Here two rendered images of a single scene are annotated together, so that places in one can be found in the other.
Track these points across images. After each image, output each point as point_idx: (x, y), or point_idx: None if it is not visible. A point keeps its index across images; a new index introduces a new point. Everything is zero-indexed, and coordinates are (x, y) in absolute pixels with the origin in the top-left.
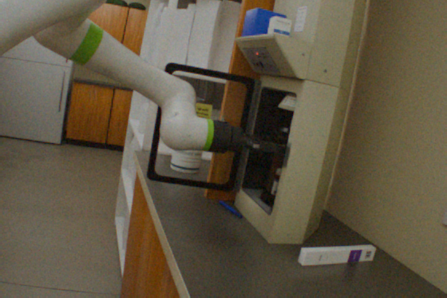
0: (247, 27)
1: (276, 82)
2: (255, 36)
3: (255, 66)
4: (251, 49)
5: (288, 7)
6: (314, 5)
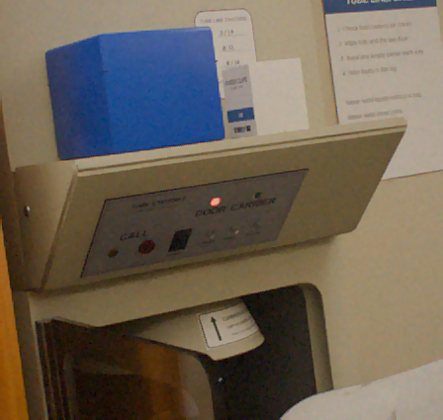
0: (157, 108)
1: (180, 288)
2: (288, 136)
3: (108, 261)
4: (188, 191)
5: (124, 10)
6: (284, 13)
